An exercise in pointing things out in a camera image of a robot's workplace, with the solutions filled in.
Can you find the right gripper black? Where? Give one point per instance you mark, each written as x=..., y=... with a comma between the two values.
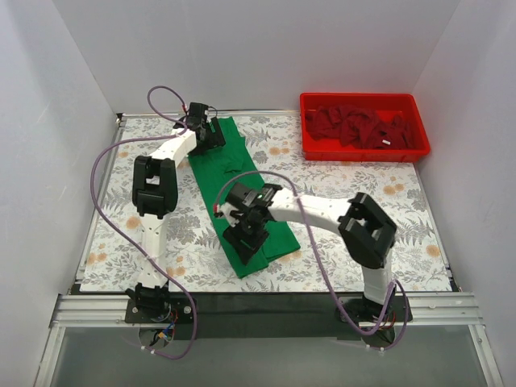
x=247, y=242

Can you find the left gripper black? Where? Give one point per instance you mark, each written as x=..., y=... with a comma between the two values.
x=215, y=135

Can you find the green t shirt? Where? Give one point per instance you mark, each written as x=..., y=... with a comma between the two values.
x=216, y=171

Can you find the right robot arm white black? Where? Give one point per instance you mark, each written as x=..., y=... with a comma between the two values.
x=367, y=231

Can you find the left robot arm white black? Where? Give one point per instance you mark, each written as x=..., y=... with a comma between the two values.
x=155, y=196

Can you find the black front crossbar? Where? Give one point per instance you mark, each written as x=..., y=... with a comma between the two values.
x=269, y=315

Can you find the dark red t shirt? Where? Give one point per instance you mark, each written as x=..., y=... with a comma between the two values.
x=360, y=127

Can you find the red plastic bin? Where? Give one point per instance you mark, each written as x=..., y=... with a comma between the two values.
x=387, y=105

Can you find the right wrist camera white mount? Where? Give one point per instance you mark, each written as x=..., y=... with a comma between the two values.
x=229, y=212

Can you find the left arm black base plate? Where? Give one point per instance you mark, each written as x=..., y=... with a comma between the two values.
x=174, y=309

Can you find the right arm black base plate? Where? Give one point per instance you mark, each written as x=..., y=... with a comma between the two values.
x=362, y=310

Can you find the aluminium frame rail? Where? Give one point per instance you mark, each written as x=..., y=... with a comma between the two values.
x=428, y=309

